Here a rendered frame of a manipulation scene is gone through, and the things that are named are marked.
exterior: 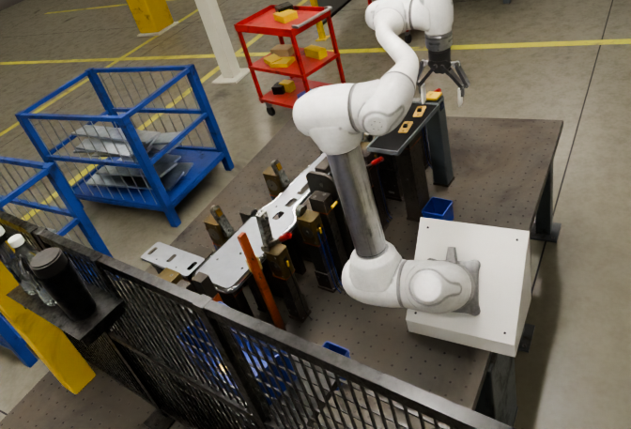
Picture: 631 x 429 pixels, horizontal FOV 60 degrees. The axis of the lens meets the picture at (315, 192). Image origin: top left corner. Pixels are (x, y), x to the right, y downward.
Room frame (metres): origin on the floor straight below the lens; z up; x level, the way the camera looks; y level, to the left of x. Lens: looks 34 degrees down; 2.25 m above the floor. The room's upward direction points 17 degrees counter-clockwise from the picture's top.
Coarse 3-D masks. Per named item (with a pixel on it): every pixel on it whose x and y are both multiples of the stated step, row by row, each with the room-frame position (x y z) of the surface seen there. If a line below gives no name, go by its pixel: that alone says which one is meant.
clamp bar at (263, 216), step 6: (252, 210) 1.52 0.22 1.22; (264, 210) 1.51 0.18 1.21; (252, 216) 1.52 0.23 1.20; (258, 216) 1.49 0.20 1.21; (264, 216) 1.49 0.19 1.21; (258, 222) 1.49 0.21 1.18; (264, 222) 1.49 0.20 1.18; (258, 228) 1.50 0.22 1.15; (264, 228) 1.49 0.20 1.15; (264, 234) 1.49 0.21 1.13; (270, 234) 1.51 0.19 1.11; (264, 240) 1.50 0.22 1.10; (270, 240) 1.52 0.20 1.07
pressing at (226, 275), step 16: (320, 160) 2.08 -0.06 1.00; (304, 176) 1.98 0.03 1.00; (288, 192) 1.90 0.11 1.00; (304, 192) 1.86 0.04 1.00; (272, 208) 1.82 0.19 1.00; (288, 208) 1.78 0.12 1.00; (256, 224) 1.74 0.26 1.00; (272, 224) 1.71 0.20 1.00; (288, 224) 1.68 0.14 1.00; (256, 240) 1.64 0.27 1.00; (224, 256) 1.60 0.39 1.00; (240, 256) 1.58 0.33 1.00; (208, 272) 1.54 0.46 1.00; (224, 272) 1.52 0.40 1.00; (240, 272) 1.49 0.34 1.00; (224, 288) 1.43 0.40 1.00
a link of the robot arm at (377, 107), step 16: (384, 80) 1.29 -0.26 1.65; (400, 80) 1.28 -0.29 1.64; (352, 96) 1.27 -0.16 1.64; (368, 96) 1.24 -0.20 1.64; (384, 96) 1.22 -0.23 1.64; (400, 96) 1.23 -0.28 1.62; (352, 112) 1.24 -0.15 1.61; (368, 112) 1.19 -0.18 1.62; (384, 112) 1.18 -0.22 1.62; (400, 112) 1.20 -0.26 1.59; (368, 128) 1.19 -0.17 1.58; (384, 128) 1.17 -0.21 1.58
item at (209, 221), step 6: (210, 216) 1.83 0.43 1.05; (204, 222) 1.80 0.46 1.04; (210, 222) 1.78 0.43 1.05; (216, 222) 1.77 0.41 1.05; (210, 228) 1.79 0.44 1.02; (216, 228) 1.76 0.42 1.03; (210, 234) 1.80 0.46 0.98; (216, 234) 1.77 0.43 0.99; (222, 234) 1.75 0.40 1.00; (216, 240) 1.79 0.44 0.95; (222, 240) 1.76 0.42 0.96; (246, 282) 1.76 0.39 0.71
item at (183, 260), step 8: (152, 248) 1.80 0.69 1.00; (160, 248) 1.78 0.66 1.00; (168, 248) 1.76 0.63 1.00; (176, 248) 1.75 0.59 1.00; (144, 256) 1.76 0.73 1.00; (152, 256) 1.74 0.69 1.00; (160, 256) 1.72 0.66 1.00; (168, 256) 1.71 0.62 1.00; (176, 256) 1.69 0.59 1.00; (184, 256) 1.68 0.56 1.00; (192, 256) 1.66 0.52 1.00; (152, 264) 1.71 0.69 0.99; (160, 264) 1.68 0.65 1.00; (168, 264) 1.66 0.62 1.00; (176, 264) 1.65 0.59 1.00; (184, 264) 1.63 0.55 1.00; (184, 272) 1.58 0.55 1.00
